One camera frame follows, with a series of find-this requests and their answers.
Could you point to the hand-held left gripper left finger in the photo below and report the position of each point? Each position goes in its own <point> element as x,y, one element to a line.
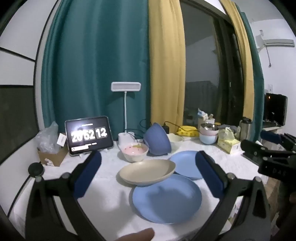
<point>87,172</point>

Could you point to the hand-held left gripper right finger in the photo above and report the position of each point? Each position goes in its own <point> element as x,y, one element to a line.
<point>208,176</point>

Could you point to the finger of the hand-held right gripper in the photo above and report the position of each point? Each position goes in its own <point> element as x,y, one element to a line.
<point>270,136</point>
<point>252,147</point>

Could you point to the blue plate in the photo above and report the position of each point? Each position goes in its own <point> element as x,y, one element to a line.
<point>185,162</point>
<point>168,201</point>

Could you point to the cream bowl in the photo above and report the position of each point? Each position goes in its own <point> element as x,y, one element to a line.
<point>175,141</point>

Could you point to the pink strawberry print bowl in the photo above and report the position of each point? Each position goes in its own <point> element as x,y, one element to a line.
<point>134,151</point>

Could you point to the beige plate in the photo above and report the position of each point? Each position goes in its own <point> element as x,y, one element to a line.
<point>145,172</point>

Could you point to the dark blue bowl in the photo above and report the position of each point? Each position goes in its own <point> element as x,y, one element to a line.
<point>157,139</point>

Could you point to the person's left hand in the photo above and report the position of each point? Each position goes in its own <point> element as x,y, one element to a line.
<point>136,234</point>

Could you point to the yellow-green tissue pack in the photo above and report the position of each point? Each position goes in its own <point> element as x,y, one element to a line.
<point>227,140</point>

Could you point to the light blue and white bowl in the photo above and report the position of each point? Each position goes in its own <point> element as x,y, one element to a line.
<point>208,139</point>

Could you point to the tablet with clock display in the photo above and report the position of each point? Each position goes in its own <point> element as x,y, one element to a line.
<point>89,135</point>

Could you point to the small white box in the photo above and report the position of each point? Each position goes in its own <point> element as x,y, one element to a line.
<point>62,139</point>

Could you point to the pink steel-lined bowl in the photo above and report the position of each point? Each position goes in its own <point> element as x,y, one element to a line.
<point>209,129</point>

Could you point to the yellow wipes packet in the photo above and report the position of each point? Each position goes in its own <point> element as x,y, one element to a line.
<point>187,131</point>

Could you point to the white utensil basket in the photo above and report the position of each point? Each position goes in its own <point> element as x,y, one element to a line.
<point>209,122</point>

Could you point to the black round knob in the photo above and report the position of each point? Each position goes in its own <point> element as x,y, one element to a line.
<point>35,170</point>

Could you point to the clear plastic bag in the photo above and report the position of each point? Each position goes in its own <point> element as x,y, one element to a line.
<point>47,139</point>

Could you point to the blue snack packet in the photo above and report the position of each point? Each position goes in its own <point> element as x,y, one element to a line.
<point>202,114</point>

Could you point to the teal curtain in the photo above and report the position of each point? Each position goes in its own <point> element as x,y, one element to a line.
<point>87,58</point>
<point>256,76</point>

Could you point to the black power adapter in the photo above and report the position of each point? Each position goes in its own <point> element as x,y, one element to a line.
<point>165,129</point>

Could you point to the yellow curtain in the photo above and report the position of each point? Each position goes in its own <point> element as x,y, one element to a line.
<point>242,58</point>
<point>166,64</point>

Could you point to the glass sliding door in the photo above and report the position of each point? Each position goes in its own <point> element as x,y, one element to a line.
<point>203,69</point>

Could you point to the white desk lamp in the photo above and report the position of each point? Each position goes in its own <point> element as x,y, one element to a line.
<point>126,87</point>

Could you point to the white air conditioner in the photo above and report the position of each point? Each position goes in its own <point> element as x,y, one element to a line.
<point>277,42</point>

